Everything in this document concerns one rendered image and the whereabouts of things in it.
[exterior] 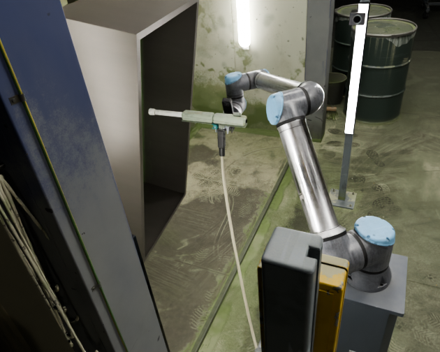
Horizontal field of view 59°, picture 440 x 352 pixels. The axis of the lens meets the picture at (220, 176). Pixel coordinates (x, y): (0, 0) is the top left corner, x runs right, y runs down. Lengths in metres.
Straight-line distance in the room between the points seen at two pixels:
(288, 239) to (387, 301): 1.27
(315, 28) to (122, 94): 2.22
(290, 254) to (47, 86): 0.51
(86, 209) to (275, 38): 2.88
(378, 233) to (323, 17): 2.19
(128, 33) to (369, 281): 1.28
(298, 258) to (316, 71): 3.15
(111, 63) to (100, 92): 0.14
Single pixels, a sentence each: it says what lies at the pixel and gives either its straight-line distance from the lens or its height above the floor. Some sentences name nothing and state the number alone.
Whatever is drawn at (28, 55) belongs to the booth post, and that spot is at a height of 1.79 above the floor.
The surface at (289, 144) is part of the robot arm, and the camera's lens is 1.49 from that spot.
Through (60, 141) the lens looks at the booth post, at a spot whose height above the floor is 1.63.
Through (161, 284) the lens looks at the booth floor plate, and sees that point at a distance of 2.55.
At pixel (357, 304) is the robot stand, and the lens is 1.70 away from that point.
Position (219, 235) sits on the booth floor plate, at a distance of 2.77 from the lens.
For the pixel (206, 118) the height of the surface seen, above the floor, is 1.16.
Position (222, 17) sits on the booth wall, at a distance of 3.66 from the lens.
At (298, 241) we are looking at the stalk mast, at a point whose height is 1.64.
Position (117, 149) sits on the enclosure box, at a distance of 1.67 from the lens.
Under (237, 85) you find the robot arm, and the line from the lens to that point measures 2.03.
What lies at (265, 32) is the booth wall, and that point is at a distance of 3.55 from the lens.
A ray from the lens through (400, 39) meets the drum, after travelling 3.94.
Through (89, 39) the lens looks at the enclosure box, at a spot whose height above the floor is 1.62.
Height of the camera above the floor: 1.97
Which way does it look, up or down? 35 degrees down
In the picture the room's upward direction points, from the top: 6 degrees counter-clockwise
